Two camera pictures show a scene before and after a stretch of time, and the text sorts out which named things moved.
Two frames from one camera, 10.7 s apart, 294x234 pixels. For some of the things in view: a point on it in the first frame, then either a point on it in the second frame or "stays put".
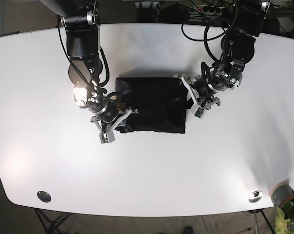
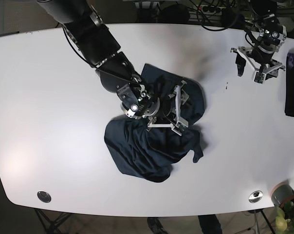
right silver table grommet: (255, 196) stays put
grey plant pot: (282, 192) stays put
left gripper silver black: (202, 103) → (260, 58)
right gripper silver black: (108, 117) → (170, 116)
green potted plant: (289, 218) stays put
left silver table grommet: (44, 196) stays put
